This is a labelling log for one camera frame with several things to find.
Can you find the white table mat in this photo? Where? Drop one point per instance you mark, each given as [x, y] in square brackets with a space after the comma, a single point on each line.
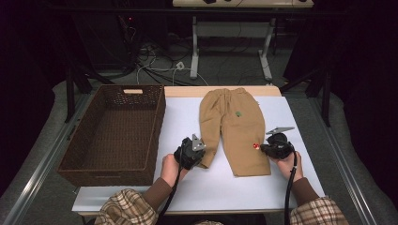
[187, 193]

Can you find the aluminium rail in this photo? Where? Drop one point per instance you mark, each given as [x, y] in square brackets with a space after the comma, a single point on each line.
[40, 172]
[347, 175]

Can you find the person's left hand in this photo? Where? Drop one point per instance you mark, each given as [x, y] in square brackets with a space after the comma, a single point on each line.
[170, 170]

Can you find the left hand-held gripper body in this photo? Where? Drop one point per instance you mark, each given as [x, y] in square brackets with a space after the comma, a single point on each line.
[191, 153]

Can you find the person's right hand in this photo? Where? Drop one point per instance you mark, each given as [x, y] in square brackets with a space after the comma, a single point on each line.
[289, 167]

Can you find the wooden table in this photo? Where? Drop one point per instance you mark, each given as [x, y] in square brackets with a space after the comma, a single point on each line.
[181, 91]

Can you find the white power adapter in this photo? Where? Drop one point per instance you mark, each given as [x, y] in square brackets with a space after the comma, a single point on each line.
[180, 65]

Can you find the tan pants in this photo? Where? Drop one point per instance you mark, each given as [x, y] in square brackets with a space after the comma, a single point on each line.
[237, 134]

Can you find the black metal frame bar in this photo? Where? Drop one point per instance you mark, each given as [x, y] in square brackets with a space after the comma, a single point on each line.
[156, 11]

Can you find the black metal stand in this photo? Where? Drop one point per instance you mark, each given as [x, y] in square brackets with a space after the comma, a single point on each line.
[326, 97]
[70, 93]

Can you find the brown woven basket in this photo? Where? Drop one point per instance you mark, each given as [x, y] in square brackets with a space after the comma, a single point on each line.
[115, 140]

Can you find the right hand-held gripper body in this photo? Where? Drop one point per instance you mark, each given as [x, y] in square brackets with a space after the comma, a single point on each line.
[280, 145]

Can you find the white desk with metal legs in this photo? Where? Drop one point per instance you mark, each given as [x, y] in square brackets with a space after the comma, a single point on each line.
[233, 29]

